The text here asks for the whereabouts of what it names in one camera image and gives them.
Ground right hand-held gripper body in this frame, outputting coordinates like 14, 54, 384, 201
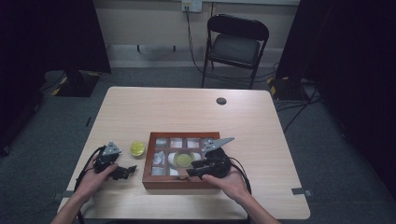
201, 136, 236, 179

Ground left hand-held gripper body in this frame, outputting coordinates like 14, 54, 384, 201
92, 141, 122, 175

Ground green cup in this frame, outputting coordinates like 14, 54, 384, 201
129, 140, 147, 158
173, 150, 196, 169

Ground brown wooden compartment box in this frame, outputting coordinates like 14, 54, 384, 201
141, 132, 226, 191

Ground person's right hand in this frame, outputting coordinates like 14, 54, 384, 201
201, 170, 250, 205

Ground person's left hand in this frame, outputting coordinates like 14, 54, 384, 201
75, 162, 120, 201

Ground white round dish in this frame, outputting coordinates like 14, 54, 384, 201
167, 150, 203, 177

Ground set of silver packets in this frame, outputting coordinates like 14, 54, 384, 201
150, 137, 216, 177

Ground grey tape strip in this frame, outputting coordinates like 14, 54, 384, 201
51, 189, 74, 201
290, 187, 314, 198

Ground black stand base yellow stripes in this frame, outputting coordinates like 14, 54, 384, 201
50, 69, 102, 98
266, 76, 310, 102

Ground black folding chair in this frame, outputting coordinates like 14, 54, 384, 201
200, 13, 271, 91

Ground black curtain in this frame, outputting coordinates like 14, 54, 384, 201
275, 0, 396, 200
0, 0, 112, 157

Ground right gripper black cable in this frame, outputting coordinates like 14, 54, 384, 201
229, 156, 253, 224

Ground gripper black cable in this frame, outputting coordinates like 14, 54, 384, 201
229, 156, 253, 224
73, 145, 107, 224

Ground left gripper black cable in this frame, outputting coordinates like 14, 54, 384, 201
73, 145, 107, 224

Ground black floor cables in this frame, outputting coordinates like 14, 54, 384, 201
275, 83, 323, 133

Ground white wall outlet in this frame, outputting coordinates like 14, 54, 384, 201
181, 0, 204, 14

